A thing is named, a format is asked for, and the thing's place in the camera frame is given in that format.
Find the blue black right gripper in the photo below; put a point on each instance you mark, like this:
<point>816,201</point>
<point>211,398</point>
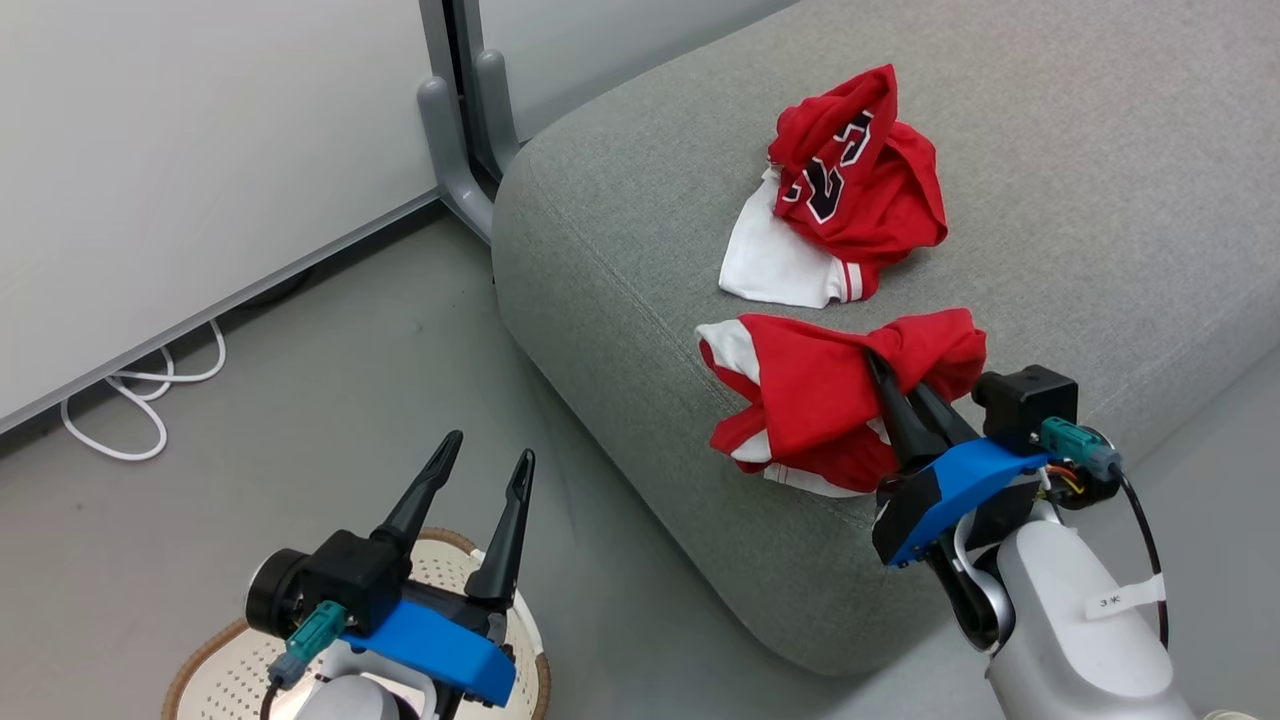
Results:
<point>950,490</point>

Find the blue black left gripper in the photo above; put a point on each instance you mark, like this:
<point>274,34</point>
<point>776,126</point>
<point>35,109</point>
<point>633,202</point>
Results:
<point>440,650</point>

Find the red garment with white trim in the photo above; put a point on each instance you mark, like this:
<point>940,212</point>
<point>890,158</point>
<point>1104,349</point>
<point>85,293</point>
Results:
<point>810,390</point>

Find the red jersey with black number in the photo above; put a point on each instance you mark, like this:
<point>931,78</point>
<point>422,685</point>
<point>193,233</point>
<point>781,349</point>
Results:
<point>860,190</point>

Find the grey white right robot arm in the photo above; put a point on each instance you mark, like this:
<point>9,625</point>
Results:
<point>1070,640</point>

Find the beige perforated plastic laundry basket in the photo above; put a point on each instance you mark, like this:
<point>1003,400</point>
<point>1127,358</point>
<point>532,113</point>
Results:
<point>220,680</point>

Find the grey fabric sofa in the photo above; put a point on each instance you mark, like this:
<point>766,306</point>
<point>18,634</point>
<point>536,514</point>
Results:
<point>1050,250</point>

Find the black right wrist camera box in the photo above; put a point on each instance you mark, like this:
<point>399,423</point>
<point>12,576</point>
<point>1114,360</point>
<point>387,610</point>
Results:
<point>1025,405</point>

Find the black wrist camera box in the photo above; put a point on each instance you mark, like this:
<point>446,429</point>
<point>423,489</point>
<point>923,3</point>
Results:
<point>355,575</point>
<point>1025,405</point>

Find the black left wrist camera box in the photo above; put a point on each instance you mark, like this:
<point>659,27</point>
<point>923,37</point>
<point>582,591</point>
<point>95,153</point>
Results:
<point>355,575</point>

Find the grey metal partition frame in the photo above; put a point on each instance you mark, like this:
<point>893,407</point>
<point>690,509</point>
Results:
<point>460,120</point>

